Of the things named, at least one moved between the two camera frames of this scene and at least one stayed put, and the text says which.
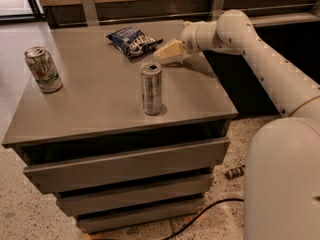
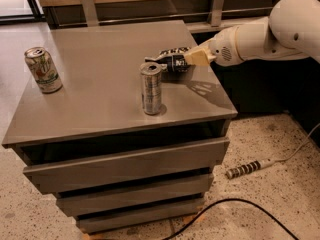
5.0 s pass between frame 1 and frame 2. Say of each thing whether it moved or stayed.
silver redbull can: stayed
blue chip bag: moved
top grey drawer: stayed
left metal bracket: stayed
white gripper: moved
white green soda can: stayed
